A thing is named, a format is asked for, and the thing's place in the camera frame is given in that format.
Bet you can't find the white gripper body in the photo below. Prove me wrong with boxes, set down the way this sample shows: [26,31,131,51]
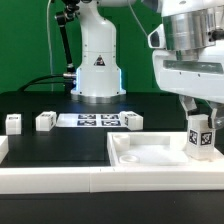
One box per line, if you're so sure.
[152,48,224,103]

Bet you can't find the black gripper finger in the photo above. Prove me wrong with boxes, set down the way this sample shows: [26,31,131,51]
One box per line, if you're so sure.
[208,101,224,130]
[179,95,197,117]

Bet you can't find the white square tabletop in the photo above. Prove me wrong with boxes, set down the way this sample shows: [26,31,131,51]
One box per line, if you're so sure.
[107,132,224,167]

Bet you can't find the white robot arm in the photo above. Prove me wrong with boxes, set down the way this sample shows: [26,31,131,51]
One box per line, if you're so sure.
[62,0,224,129]

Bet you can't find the white tag marker sheet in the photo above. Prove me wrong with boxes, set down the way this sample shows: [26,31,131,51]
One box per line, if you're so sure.
[56,113,122,128]

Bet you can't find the white left fence piece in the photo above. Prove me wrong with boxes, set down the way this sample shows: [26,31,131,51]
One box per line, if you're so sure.
[0,136,9,163]

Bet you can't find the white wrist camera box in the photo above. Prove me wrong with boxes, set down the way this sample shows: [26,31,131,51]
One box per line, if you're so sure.
[148,24,166,49]

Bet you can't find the black base cables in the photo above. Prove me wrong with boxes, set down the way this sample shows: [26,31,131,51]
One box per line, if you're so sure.
[17,73,76,93]

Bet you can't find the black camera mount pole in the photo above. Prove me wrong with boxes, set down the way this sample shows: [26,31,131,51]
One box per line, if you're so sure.
[54,3,81,79]

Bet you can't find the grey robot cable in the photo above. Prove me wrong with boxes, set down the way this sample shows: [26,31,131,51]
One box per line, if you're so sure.
[46,0,55,92]

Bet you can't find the white front fence wall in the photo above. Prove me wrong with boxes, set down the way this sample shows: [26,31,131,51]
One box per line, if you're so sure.
[0,167,224,194]

